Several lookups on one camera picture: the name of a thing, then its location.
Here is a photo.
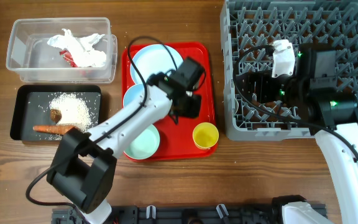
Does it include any white napkin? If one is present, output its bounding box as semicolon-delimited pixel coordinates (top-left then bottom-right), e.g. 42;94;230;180
47;29;107;68

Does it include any red serving tray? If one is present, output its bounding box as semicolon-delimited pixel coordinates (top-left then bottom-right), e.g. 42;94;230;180
121;41;219;162

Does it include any brown food scrap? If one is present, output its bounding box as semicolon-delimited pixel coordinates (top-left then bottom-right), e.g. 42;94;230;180
50;109;62;123

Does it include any red snack wrapper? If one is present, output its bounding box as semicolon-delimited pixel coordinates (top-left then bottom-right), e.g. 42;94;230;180
59;50;77;68

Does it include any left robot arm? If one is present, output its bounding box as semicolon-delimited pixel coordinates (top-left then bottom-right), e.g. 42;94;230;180
47;57;205;223

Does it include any light blue bowl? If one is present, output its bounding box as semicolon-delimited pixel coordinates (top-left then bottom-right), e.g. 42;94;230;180
122;84;144;107

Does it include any light blue plate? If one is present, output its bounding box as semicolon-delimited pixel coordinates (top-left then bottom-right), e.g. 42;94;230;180
132;44;183;82

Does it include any orange carrot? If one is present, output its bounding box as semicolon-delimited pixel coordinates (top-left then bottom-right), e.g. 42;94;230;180
33;125;75;135

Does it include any black waste tray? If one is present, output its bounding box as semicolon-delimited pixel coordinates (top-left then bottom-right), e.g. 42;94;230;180
10;85;102;141

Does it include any white rice pile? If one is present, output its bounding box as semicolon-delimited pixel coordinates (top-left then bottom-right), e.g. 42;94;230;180
49;93;92;131

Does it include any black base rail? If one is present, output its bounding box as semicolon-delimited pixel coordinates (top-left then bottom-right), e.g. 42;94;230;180
51;205;278;224

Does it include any light green bowl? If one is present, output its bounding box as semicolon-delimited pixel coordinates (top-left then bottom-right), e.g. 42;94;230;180
124;125;160;160

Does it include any grey dishwasher rack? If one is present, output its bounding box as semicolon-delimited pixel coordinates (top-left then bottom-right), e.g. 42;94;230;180
219;1;358;141

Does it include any yellow plastic cup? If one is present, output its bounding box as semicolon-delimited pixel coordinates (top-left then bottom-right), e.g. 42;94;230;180
192;122;219;150

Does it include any clear plastic bin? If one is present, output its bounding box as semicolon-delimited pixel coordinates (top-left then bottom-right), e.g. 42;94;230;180
6;17;117;83

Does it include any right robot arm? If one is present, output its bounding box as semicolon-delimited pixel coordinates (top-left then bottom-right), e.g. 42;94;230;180
232;40;358;223

